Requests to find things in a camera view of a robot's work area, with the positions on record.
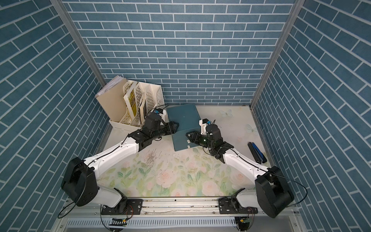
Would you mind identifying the black blue tool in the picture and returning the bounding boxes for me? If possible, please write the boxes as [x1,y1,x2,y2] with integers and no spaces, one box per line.
[248,142,268,164]

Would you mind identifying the teal drawer cabinet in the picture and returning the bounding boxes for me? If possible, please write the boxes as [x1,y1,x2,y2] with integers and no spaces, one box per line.
[167,104,201,151]

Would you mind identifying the cream mesh file organizer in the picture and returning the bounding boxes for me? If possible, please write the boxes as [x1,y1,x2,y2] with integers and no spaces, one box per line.
[109,82,165,131]

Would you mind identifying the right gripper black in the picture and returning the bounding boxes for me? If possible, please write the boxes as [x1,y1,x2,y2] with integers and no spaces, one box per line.
[186,130,215,150]

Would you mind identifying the yellow green booklet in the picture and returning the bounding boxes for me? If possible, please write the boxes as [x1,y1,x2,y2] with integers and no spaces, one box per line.
[123,80,138,120]

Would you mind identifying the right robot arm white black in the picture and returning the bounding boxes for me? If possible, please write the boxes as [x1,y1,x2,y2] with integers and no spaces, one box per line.
[186,124,294,218]

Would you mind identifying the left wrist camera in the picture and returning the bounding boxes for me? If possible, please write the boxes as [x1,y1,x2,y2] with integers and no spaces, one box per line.
[153,108,167,120]

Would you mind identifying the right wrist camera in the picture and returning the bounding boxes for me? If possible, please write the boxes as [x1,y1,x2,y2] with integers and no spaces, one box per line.
[199,119,211,135]

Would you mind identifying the floral table mat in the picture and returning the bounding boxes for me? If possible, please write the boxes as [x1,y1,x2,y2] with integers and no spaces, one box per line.
[98,105,264,197]

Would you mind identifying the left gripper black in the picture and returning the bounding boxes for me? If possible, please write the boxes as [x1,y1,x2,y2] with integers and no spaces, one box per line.
[150,121,180,141]

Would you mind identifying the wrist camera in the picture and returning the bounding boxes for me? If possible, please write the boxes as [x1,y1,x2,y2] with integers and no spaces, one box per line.
[153,108,167,120]
[199,119,211,135]

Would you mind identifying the beige folder with papers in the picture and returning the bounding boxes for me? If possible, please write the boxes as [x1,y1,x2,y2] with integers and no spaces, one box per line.
[95,75,127,122]

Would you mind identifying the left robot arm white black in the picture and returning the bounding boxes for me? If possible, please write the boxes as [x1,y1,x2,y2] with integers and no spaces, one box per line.
[61,112,179,208]

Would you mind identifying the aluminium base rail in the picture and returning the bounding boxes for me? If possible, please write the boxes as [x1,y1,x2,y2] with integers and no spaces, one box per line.
[52,196,306,232]

